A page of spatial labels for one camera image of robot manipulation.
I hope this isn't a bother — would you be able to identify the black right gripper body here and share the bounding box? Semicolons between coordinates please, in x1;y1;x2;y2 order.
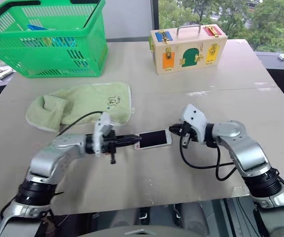
180;122;198;149

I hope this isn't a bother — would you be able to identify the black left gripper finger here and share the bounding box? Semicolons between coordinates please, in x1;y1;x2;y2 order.
118;139;141;148
118;134;142;142

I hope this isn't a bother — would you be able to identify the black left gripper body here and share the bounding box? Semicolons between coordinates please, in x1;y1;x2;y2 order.
102;130;119;165

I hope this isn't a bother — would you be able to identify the white smartphone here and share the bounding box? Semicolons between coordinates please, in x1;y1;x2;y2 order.
134;129;173;150

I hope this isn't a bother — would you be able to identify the light green towel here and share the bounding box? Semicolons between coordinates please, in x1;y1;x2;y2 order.
25;82;136;133

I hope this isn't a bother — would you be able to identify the wooden lock box toy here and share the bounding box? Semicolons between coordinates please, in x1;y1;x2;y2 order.
148;24;228;75

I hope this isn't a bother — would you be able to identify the grey rounded shape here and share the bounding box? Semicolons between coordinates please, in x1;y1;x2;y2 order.
180;202;210;237

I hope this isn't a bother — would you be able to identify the green plastic shopping basket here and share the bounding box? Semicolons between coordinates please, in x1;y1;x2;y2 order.
0;0;109;79

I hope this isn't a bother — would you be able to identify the white power strip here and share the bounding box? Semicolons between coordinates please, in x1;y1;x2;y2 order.
0;68;16;80

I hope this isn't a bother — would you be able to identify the blue packet in basket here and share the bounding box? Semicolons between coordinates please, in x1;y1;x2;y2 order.
27;24;78;48

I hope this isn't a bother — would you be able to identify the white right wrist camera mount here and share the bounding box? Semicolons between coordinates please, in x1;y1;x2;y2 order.
180;103;208;145

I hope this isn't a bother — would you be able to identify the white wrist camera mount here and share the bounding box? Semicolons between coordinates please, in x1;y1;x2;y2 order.
93;112;113;158
180;103;208;145

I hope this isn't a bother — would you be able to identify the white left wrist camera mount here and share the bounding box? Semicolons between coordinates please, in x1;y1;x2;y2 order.
93;112;113;158

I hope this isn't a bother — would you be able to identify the dark window frame post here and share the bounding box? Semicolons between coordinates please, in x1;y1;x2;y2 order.
150;0;160;38

